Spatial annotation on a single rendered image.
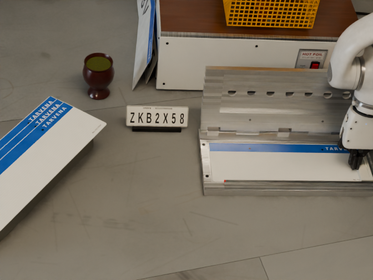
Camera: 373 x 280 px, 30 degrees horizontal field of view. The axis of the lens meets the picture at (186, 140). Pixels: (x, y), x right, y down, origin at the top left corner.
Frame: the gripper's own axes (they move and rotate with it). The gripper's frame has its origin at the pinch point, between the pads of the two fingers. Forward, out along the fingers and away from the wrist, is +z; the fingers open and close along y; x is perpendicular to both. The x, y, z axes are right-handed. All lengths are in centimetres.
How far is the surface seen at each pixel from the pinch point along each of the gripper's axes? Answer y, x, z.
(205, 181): -38.0, -4.7, 3.6
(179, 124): -43.3, 14.6, -0.2
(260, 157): -23.4, 3.4, 2.0
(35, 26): -84, 56, -7
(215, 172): -35.2, -1.6, 3.1
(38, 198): -77, -9, 5
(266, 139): -20.7, 9.8, 0.8
